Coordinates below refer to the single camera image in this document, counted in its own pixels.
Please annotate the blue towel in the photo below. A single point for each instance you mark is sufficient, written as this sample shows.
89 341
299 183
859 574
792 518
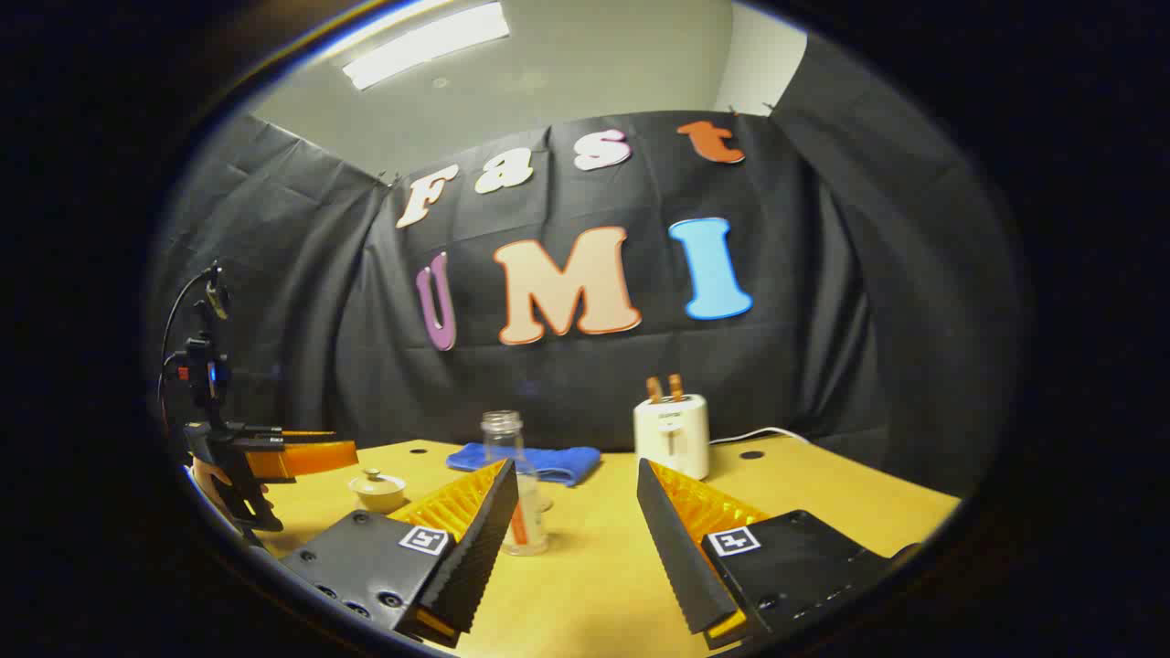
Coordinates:
558 461

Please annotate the ceiling light panel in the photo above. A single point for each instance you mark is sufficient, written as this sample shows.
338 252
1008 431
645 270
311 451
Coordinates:
425 46

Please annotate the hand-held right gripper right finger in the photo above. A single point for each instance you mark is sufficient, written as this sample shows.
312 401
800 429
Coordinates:
672 548

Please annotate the cream teacup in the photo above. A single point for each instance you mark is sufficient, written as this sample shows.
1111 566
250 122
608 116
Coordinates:
377 500

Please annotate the white toaster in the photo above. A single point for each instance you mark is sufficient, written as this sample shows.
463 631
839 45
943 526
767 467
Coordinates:
672 439

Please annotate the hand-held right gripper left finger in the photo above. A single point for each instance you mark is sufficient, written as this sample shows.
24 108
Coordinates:
484 548

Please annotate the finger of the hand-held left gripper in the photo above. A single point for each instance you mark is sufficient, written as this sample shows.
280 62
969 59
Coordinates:
306 436
311 457

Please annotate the clear water bottle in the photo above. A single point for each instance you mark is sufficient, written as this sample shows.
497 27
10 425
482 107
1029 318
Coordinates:
521 457

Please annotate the black backdrop cloth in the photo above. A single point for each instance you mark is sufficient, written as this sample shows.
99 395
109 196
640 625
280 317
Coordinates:
640 384

